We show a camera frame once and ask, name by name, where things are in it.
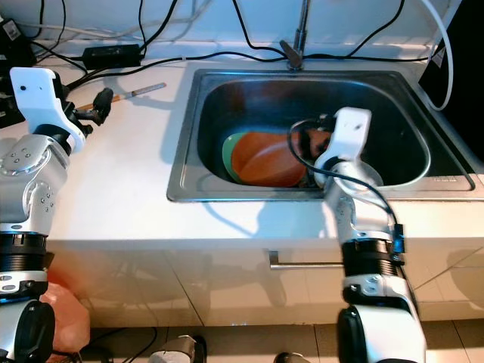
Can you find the stainless steel sink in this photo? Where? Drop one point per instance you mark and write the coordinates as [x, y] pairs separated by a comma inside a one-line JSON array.
[[272, 98]]

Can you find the black power adapter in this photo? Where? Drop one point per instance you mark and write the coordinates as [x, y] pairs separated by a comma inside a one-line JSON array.
[[113, 55]]

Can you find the black charger with white label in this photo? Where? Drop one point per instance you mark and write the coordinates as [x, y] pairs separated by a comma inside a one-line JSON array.
[[15, 45]]

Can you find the metal faucet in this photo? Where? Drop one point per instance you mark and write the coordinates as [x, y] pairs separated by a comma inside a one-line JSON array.
[[291, 53]]

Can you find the white kitchen cabinet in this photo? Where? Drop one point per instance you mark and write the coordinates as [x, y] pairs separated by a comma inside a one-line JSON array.
[[197, 287]]

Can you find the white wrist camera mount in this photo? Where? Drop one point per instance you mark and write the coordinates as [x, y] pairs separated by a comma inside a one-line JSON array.
[[348, 132], [38, 98]]

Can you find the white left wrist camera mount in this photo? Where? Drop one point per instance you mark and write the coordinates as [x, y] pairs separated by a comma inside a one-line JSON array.
[[38, 98]]

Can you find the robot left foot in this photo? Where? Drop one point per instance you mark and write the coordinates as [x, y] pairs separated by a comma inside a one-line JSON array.
[[174, 349]]

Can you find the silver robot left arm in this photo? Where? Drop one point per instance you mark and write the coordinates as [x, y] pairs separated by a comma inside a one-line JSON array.
[[38, 189]]

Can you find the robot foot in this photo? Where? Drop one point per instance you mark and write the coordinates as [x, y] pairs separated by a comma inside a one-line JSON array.
[[174, 349], [291, 358]]

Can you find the black panel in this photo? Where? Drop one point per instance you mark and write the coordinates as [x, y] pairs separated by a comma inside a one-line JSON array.
[[465, 76]]

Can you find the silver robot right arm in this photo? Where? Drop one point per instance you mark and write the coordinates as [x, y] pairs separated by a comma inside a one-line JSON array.
[[355, 219]]

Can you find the green plate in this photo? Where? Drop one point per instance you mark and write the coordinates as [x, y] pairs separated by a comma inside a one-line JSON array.
[[226, 155]]

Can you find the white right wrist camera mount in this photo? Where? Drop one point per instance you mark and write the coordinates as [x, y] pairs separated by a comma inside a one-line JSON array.
[[348, 132]]

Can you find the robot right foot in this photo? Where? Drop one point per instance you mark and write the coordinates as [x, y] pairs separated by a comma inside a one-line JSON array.
[[291, 358]]

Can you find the orange plastic plate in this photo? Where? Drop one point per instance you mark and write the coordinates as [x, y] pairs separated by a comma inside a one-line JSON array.
[[272, 159]]

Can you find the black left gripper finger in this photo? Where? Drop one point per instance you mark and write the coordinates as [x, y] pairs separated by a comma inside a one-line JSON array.
[[104, 104]]

